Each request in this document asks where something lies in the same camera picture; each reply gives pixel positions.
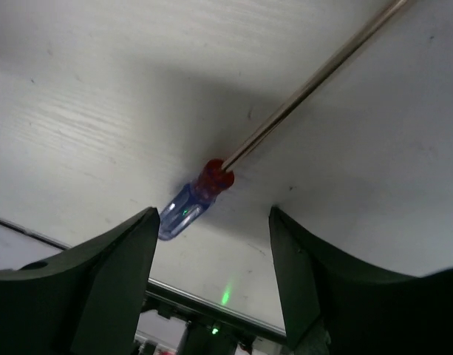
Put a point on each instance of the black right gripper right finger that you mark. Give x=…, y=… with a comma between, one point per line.
x=335, y=303

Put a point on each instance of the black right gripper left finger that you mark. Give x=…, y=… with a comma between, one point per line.
x=85, y=300

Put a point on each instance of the blue red screwdriver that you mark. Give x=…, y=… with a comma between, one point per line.
x=217, y=176

